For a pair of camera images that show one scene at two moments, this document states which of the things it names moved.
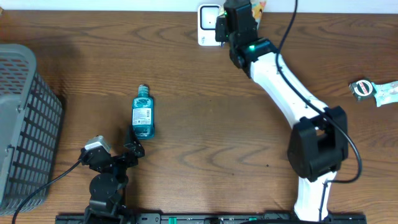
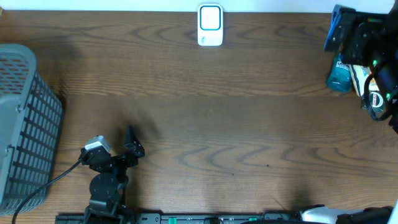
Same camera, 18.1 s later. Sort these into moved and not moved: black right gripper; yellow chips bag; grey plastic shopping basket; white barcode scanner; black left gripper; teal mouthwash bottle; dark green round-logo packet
Moved: dark green round-logo packet; teal mouthwash bottle; yellow chips bag; black right gripper
Not moved: grey plastic shopping basket; black left gripper; white barcode scanner
